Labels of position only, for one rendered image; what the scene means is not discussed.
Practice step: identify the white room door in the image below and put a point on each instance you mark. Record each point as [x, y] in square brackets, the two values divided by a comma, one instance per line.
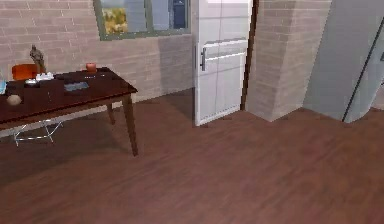
[221, 60]

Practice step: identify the grey framed window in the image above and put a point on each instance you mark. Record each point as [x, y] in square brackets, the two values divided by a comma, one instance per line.
[143, 16]

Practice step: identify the blue grey flat book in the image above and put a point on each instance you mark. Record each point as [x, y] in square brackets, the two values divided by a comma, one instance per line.
[76, 86]

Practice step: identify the dark brown wooden table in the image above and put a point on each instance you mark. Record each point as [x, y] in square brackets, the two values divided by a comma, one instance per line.
[50, 96]

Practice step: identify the grey fridge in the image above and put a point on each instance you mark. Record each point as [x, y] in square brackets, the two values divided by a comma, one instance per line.
[346, 60]

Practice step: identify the grey bird statue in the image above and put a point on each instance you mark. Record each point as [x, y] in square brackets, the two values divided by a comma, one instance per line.
[37, 57]

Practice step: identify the small white bowl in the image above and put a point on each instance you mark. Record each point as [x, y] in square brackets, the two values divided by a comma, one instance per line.
[31, 81]

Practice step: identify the orange chair with metal legs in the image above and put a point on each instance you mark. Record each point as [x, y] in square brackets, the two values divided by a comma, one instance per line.
[24, 71]

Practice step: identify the beige round ball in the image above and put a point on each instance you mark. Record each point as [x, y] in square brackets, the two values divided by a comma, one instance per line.
[14, 99]

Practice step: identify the light blue object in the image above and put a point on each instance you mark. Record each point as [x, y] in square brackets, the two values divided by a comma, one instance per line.
[2, 86]

